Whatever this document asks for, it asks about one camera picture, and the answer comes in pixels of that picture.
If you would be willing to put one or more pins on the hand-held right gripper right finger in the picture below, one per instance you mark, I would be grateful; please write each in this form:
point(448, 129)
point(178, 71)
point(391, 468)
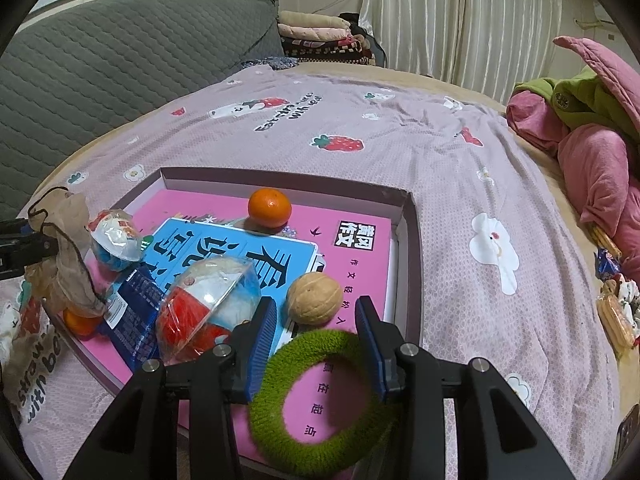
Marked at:
point(372, 350)

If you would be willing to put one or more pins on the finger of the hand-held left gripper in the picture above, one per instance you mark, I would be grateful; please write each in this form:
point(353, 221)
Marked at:
point(15, 226)
point(30, 252)

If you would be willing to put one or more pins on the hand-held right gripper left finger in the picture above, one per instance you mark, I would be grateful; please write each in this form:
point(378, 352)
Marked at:
point(262, 345)

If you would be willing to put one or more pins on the beige mesh scrunchie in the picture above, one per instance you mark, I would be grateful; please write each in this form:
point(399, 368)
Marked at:
point(70, 265)

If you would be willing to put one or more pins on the walnut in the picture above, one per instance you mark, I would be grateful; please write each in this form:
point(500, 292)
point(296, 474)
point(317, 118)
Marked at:
point(314, 299)

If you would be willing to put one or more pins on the large orange mandarin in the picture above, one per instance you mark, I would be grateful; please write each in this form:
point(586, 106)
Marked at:
point(80, 324)

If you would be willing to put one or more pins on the grey cardboard box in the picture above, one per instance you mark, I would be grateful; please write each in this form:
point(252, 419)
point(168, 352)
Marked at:
point(410, 260)

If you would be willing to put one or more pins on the blue snack packet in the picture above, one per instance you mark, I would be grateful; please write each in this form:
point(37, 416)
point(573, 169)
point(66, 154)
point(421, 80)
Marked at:
point(135, 320)

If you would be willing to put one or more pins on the small orange mandarin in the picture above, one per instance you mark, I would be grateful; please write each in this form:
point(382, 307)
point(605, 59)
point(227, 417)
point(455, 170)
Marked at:
point(270, 207)

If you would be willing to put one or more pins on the pink and blue book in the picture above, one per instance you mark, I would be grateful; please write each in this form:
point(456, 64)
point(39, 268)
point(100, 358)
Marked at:
point(350, 260)

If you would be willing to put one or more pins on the grey quilted headboard cover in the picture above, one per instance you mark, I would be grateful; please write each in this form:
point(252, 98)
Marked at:
point(125, 60)

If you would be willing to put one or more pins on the strawberry print bed sheet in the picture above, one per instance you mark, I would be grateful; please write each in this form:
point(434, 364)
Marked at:
point(450, 160)

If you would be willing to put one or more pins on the biscuit packet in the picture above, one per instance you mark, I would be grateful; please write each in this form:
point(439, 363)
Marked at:
point(615, 317)

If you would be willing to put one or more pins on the blue candy wrapper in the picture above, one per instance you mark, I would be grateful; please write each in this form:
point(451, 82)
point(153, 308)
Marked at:
point(607, 262)

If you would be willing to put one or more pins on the white crumpled wrapper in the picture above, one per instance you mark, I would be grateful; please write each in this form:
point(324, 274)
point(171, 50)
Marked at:
point(629, 287)

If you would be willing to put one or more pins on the dark smartphone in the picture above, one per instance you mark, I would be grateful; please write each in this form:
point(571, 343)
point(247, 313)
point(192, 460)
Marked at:
point(627, 435)

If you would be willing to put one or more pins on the blue knitted cloth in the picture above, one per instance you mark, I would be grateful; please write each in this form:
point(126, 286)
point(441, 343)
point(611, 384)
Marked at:
point(270, 63)

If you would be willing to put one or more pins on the pink quilt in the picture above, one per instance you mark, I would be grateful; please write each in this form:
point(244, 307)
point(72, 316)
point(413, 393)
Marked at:
point(600, 170)

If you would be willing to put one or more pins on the dark garment pile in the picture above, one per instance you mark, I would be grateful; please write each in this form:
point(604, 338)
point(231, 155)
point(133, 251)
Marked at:
point(360, 35)

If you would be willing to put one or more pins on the stack of folded blankets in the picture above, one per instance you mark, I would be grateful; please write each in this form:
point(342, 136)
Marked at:
point(315, 30)

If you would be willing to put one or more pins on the green garment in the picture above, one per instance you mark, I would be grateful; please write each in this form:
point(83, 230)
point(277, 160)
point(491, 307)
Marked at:
point(590, 95)

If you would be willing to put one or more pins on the white curtain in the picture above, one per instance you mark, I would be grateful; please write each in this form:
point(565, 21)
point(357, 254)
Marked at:
point(450, 20)

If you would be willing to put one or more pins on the white air conditioner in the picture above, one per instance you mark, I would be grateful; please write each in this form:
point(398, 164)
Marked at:
point(605, 14)

